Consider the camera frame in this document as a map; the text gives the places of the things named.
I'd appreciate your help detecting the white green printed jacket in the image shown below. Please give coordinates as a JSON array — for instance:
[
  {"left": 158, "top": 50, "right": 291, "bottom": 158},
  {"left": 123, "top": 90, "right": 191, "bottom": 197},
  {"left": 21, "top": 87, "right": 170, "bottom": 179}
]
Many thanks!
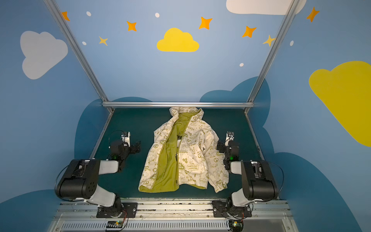
[{"left": 138, "top": 107, "right": 229, "bottom": 193}]

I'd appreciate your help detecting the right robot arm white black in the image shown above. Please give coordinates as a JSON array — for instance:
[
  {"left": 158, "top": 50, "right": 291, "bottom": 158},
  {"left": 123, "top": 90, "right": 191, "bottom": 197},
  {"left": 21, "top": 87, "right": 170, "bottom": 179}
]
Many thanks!
[{"left": 217, "top": 140, "right": 281, "bottom": 207}]

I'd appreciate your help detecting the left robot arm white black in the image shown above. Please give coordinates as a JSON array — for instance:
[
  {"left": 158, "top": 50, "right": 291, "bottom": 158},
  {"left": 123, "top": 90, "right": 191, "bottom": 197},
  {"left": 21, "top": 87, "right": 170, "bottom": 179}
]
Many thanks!
[{"left": 54, "top": 140, "right": 141, "bottom": 208}]

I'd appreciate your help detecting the right small circuit board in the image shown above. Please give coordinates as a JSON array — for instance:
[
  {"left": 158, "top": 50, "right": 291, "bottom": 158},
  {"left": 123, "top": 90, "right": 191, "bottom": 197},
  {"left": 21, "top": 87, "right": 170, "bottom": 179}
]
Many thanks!
[{"left": 228, "top": 220, "right": 243, "bottom": 232}]

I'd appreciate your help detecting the small circuit board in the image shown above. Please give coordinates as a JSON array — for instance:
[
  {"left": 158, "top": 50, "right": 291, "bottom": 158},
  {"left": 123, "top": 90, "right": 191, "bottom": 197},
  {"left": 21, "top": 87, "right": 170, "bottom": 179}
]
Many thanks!
[
  {"left": 228, "top": 220, "right": 243, "bottom": 232},
  {"left": 105, "top": 221, "right": 124, "bottom": 232}
]

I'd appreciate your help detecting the left small circuit board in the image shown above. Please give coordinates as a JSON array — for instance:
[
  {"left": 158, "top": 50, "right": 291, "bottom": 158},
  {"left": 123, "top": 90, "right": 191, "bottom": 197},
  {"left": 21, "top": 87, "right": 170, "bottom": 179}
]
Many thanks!
[{"left": 105, "top": 221, "right": 124, "bottom": 232}]

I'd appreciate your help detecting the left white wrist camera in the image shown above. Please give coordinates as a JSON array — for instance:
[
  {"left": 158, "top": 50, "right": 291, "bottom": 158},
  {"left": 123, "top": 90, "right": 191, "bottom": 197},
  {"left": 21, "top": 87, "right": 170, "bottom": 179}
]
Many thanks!
[{"left": 121, "top": 131, "right": 130, "bottom": 147}]

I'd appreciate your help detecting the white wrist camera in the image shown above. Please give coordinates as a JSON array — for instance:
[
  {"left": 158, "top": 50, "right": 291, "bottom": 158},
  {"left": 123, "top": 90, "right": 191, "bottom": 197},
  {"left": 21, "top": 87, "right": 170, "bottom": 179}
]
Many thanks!
[
  {"left": 121, "top": 131, "right": 130, "bottom": 147},
  {"left": 225, "top": 131, "right": 234, "bottom": 147}
]

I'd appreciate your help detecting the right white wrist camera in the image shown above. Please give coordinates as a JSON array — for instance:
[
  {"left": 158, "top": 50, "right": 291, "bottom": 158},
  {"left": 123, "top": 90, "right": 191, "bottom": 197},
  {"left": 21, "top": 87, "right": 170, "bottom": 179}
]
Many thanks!
[{"left": 225, "top": 131, "right": 234, "bottom": 147}]

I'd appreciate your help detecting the aluminium back frame bar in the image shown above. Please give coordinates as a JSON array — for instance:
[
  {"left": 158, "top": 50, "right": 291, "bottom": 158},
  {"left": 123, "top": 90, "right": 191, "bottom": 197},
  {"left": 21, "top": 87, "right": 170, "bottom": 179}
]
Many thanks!
[{"left": 102, "top": 101, "right": 254, "bottom": 108}]

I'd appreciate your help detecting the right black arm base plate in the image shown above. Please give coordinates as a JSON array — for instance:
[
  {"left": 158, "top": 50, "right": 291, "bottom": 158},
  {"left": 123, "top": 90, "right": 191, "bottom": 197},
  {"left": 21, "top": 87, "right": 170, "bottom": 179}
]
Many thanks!
[{"left": 211, "top": 200, "right": 252, "bottom": 220}]

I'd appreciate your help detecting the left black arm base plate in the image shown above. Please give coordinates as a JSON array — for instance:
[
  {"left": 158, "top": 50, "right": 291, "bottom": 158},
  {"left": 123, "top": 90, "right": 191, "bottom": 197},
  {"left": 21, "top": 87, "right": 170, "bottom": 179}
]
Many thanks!
[{"left": 96, "top": 202, "right": 138, "bottom": 218}]

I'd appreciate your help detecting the aluminium front rail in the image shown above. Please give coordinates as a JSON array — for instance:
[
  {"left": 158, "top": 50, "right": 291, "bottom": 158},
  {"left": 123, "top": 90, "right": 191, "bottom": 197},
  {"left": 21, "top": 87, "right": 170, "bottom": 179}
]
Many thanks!
[{"left": 48, "top": 198, "right": 299, "bottom": 232}]

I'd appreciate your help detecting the aluminium left frame post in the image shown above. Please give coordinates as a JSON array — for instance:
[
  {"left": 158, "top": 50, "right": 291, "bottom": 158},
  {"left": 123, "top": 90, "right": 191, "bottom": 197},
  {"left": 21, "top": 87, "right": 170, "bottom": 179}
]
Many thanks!
[{"left": 44, "top": 0, "right": 109, "bottom": 102}]

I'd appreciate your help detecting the aluminium frame post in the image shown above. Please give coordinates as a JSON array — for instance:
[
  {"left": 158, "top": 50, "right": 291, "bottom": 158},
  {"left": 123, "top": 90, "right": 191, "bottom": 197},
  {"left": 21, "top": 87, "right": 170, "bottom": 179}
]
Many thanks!
[
  {"left": 44, "top": 0, "right": 109, "bottom": 102},
  {"left": 246, "top": 0, "right": 300, "bottom": 108}
]

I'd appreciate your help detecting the aluminium right frame post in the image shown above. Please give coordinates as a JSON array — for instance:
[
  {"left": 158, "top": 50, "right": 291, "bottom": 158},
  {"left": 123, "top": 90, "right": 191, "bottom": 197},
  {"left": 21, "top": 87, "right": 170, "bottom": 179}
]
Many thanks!
[{"left": 246, "top": 0, "right": 300, "bottom": 108}]

